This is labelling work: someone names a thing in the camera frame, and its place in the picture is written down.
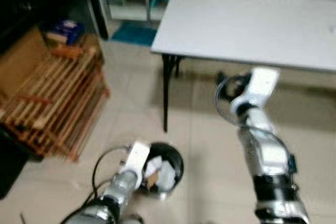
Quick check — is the white paper ball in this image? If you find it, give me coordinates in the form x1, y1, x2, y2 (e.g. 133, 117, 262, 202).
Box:
144, 157, 161, 175

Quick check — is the black round rubbish bin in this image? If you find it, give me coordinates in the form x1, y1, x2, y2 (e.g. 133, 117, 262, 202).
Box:
141, 142, 185, 199

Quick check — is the wooden slatted rack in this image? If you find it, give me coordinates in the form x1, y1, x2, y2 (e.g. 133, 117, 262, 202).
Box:
0, 46, 111, 163

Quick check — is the blue cardboard box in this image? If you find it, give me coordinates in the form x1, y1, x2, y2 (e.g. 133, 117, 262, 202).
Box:
45, 19, 86, 46

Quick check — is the brown cardboard sheet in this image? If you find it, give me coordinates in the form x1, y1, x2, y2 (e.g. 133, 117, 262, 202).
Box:
0, 27, 50, 99

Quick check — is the black bulky object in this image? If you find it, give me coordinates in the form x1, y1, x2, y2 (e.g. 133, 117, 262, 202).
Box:
0, 124, 29, 198

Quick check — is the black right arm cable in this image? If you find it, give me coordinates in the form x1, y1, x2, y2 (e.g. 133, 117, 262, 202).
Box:
215, 74, 247, 127

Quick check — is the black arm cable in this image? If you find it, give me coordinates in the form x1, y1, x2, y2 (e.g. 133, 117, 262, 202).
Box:
215, 74, 247, 127
92, 145, 132, 193

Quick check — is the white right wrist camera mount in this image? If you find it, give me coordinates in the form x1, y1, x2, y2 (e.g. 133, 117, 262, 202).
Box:
231, 67, 280, 114

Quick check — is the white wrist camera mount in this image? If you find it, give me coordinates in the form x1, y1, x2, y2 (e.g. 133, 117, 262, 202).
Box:
120, 141, 152, 188
231, 67, 280, 114

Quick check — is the black folding table leg frame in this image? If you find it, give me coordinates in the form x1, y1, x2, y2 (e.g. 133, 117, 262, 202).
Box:
160, 54, 184, 133

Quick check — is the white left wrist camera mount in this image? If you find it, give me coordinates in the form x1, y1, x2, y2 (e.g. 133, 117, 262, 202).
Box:
120, 141, 152, 188

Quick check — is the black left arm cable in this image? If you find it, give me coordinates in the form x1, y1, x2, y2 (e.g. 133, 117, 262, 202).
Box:
92, 145, 132, 193

